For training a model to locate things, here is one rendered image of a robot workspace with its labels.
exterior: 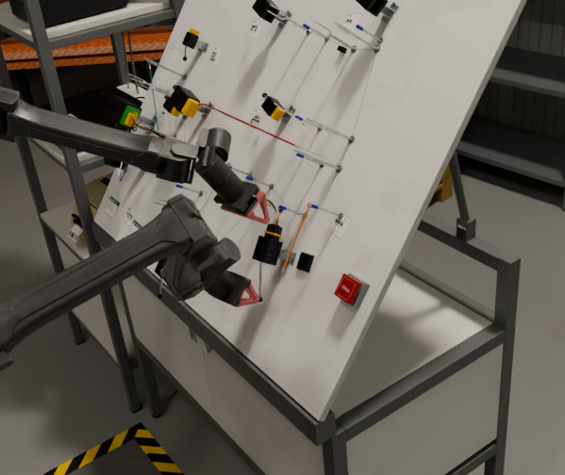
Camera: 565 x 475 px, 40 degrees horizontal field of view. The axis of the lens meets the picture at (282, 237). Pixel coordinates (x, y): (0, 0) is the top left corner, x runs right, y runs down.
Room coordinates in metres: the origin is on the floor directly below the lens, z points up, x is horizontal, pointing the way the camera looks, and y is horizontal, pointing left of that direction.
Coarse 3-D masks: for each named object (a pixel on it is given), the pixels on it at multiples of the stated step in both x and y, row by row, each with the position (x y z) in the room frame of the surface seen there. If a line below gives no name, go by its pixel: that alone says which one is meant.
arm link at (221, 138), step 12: (204, 132) 1.53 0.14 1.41; (216, 132) 1.52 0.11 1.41; (228, 132) 1.54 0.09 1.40; (180, 144) 1.45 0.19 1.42; (204, 144) 1.49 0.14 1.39; (216, 144) 1.49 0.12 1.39; (228, 144) 1.51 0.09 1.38; (180, 156) 1.43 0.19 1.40; (192, 156) 1.43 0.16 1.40; (192, 168) 1.44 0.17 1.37
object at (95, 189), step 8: (104, 176) 2.55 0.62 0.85; (88, 184) 2.51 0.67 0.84; (96, 184) 2.50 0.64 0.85; (104, 184) 2.49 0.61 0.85; (88, 192) 2.46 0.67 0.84; (96, 192) 2.44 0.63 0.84; (104, 192) 2.43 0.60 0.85; (96, 200) 2.40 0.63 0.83; (96, 208) 2.36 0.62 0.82; (72, 216) 2.46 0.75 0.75; (72, 224) 2.45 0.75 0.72; (80, 224) 2.39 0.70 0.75; (104, 248) 2.31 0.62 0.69
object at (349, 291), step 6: (342, 276) 1.34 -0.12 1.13; (348, 276) 1.33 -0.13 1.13; (342, 282) 1.33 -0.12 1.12; (348, 282) 1.32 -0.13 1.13; (354, 282) 1.31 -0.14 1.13; (336, 288) 1.33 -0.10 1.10; (342, 288) 1.32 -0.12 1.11; (348, 288) 1.31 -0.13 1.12; (354, 288) 1.30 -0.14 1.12; (336, 294) 1.32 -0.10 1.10; (342, 294) 1.31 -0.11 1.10; (348, 294) 1.30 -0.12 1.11; (354, 294) 1.29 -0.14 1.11; (342, 300) 1.30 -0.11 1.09; (348, 300) 1.29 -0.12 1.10; (354, 300) 1.29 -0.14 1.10
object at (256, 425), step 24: (216, 360) 1.64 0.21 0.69; (216, 384) 1.66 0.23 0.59; (240, 384) 1.54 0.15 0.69; (216, 408) 1.69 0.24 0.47; (240, 408) 1.56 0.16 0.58; (264, 408) 1.44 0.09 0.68; (240, 432) 1.58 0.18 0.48; (264, 432) 1.46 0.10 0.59; (288, 432) 1.36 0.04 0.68; (264, 456) 1.47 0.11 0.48; (288, 456) 1.37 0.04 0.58; (312, 456) 1.28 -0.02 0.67
